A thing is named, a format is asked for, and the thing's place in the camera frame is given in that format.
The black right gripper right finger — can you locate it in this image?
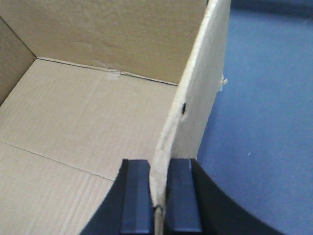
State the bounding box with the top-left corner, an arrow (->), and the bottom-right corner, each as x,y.
165,159 -> 279,235

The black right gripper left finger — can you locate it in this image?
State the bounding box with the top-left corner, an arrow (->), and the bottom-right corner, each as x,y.
82,159 -> 154,235

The brown cardboard carton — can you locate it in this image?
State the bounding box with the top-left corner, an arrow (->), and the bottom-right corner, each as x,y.
0,0 -> 231,235

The blue conveyor belt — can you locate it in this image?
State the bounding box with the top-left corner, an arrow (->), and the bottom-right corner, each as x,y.
198,0 -> 313,235

